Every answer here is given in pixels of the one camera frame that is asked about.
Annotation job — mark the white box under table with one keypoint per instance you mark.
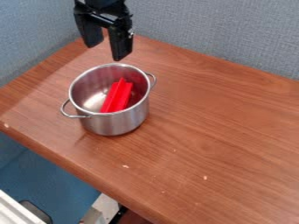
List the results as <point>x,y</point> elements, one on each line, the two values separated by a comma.
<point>20,212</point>

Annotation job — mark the stainless steel pot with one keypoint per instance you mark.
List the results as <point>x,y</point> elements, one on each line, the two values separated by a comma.
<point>88,92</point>

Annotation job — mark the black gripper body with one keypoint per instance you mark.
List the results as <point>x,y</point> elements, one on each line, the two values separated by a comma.
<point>106,12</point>

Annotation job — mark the red block object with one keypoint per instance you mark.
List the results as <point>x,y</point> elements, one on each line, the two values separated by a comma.
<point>117,96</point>

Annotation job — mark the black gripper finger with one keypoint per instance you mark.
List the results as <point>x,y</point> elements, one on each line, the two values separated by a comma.
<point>120,42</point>
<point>89,30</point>

